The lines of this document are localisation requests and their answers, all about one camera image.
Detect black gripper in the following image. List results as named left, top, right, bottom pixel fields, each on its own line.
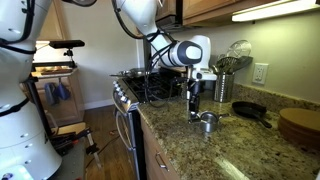
left=185, top=79, right=203, bottom=123

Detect steel measuring cup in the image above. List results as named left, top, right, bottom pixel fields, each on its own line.
left=189, top=111, right=220, bottom=125

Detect steel measuring cup marked 1/4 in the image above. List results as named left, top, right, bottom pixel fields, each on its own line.
left=199, top=112, right=231, bottom=134

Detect steel holder with black utensils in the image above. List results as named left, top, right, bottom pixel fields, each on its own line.
left=213, top=72, right=235, bottom=103

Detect black slotted spoon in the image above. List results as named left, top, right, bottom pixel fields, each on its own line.
left=214, top=55, right=239, bottom=75

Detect black cast iron skillet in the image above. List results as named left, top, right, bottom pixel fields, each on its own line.
left=231, top=100, right=274, bottom=129

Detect stainless steel gas stove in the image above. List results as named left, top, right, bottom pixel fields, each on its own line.
left=111, top=68, right=188, bottom=180

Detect black spatula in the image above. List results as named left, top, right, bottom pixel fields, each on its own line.
left=233, top=55, right=254, bottom=73

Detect wooden cabinet under counter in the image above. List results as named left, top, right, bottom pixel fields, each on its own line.
left=139, top=116, right=181, bottom=180

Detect steel frying pan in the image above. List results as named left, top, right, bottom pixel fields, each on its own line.
left=110, top=67, right=158, bottom=78

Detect wooden upper cabinet over counter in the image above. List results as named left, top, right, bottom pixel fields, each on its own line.
left=156, top=0, right=320, bottom=28

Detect dark round wooden board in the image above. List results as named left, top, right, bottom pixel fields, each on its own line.
left=277, top=118, right=320, bottom=151

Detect black bar clamp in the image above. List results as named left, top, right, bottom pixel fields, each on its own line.
left=85, top=131, right=103, bottom=169

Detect wooden base cabinet with mitts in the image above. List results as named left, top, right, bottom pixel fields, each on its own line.
left=33, top=68, right=86, bottom=127

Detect under-cabinet light strip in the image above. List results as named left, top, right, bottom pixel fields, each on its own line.
left=231, top=0, right=320, bottom=23

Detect black orange bar clamps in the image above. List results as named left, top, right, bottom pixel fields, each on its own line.
left=49, top=128, right=93, bottom=156

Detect blue oven mitt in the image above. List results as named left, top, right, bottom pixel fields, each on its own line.
left=54, top=79, right=72, bottom=101
left=44, top=82, right=58, bottom=106

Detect wooden tray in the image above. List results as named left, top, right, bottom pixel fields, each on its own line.
left=39, top=66, right=73, bottom=75

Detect wooden upper cabinet by doorway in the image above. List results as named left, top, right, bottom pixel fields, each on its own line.
left=34, top=0, right=68, bottom=42

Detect metal drawer handle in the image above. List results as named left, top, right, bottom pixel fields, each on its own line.
left=154, top=152, right=170, bottom=171

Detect round wire strainer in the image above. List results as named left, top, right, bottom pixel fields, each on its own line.
left=226, top=39, right=253, bottom=59

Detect white wall outlet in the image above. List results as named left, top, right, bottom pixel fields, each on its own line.
left=252, top=62, right=269, bottom=85

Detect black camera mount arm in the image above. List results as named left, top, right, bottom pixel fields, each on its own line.
left=28, top=48, right=78, bottom=69

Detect black stereo camera bar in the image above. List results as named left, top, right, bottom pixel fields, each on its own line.
left=48, top=39, right=86, bottom=50

